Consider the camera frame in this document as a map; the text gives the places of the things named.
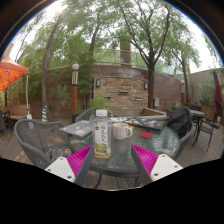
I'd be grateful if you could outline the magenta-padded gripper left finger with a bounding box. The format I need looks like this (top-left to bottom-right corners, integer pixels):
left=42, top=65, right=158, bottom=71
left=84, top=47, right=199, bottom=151
left=44, top=145, right=96, bottom=187

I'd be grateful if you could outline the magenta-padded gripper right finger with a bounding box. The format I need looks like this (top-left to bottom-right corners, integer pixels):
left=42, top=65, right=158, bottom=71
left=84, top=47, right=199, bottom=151
left=129, top=144, right=184, bottom=186

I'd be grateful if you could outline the clear white-capped drink bottle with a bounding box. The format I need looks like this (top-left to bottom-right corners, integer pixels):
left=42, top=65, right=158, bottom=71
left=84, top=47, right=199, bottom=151
left=92, top=109, right=113, bottom=160

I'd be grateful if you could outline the flat round red coaster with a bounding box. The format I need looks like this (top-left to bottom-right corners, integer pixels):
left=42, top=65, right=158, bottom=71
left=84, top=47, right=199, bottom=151
left=139, top=131, right=154, bottom=139

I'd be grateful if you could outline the grey metal mesh chair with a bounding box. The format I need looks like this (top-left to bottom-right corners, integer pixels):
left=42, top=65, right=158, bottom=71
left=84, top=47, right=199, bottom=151
left=164, top=106, right=196, bottom=161
left=74, top=108, right=98, bottom=124
left=13, top=118, right=76, bottom=169

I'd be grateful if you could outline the grey laptop with stickers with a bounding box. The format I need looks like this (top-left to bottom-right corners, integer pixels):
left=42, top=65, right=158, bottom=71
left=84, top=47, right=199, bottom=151
left=59, top=119, right=94, bottom=138

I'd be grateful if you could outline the dark laptop with stickers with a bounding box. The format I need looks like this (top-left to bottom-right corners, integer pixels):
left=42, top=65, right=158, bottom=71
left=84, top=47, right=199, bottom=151
left=124, top=117, right=167, bottom=131

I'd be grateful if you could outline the black jacket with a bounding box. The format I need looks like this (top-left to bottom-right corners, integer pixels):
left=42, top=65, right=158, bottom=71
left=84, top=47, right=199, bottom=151
left=165, top=105, right=194, bottom=139

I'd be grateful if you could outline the white ceramic mug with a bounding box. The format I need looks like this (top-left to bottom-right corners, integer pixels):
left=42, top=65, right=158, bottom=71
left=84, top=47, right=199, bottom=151
left=112, top=122, right=133, bottom=141

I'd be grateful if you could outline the yellow blue striped bollard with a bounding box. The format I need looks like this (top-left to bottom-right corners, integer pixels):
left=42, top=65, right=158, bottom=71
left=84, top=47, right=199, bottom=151
left=41, top=105, right=49, bottom=123

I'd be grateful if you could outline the black metal patio chair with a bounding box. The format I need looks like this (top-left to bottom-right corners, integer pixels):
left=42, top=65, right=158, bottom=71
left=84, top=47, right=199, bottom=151
left=191, top=111, right=221, bottom=153

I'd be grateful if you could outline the white stickered flat board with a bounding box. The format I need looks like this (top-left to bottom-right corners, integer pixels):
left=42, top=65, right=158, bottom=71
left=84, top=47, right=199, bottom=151
left=109, top=116, right=128, bottom=123

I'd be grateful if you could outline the round dark patio table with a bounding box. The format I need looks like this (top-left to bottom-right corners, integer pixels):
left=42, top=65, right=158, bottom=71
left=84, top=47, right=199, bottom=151
left=190, top=109, right=206, bottom=128

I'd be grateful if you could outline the green potted plant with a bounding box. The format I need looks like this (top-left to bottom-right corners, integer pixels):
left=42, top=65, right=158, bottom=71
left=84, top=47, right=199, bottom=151
left=88, top=94, right=111, bottom=113

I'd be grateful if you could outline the tall dark-trunk tree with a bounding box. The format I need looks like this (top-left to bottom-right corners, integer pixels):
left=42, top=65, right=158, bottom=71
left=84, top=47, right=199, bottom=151
left=113, top=0, right=188, bottom=109

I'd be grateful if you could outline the leaning slim-trunk tree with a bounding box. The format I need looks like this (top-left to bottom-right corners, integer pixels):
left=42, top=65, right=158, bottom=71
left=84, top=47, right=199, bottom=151
left=19, top=0, right=98, bottom=121

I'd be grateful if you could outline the closed maroon patio umbrella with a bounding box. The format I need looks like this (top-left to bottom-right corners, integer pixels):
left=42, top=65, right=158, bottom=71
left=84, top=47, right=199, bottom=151
left=213, top=68, right=224, bottom=116

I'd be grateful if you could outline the orange canopy tent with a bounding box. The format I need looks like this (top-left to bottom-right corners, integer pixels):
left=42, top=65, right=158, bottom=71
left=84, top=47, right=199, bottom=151
left=0, top=54, right=30, bottom=93

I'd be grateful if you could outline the wooden globe lamp post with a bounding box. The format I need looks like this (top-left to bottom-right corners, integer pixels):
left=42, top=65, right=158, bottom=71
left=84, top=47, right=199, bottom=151
left=70, top=63, right=80, bottom=123

